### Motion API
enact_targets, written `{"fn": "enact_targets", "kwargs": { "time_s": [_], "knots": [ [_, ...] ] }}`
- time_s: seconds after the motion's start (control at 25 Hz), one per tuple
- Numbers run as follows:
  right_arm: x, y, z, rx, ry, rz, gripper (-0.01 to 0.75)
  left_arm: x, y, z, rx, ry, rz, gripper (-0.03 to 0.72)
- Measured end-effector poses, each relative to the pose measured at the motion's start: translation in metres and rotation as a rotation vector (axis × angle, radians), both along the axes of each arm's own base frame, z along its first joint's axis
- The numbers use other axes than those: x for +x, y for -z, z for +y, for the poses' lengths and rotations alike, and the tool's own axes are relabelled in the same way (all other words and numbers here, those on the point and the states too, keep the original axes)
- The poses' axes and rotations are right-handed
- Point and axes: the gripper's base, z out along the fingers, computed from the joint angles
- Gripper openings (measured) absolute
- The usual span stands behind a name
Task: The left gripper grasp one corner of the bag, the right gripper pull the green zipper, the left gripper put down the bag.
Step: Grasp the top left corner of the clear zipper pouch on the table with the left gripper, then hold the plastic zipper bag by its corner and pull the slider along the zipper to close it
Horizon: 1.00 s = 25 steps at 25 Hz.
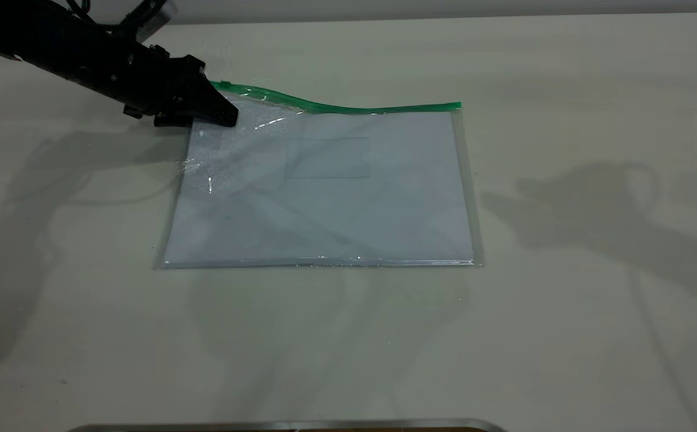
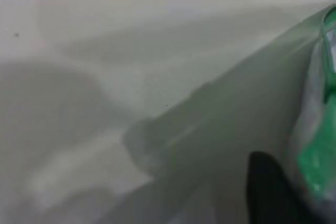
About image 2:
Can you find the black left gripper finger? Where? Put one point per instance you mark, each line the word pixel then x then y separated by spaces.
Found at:
pixel 273 190

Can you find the clear plastic zipper bag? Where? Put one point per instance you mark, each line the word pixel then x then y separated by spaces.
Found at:
pixel 236 108

